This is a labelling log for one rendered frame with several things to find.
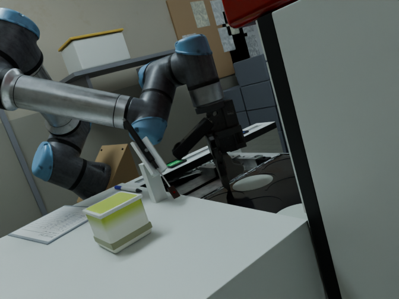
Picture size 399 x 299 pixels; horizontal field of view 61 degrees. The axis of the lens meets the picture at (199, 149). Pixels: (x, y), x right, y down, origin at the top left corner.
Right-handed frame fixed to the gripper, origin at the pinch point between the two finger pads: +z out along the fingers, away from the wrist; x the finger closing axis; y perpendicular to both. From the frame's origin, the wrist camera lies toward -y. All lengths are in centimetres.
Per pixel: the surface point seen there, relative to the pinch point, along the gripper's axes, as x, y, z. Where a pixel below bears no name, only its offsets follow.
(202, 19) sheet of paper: 345, 60, -90
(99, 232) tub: -27.7, -22.9, -8.6
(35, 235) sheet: -8.9, -41.6, -5.6
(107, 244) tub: -28.9, -22.1, -6.7
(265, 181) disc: -1.8, 9.4, 1.3
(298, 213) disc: -23.1, 9.3, 1.3
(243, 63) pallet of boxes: 280, 79, -27
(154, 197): -12.4, -15.2, -6.5
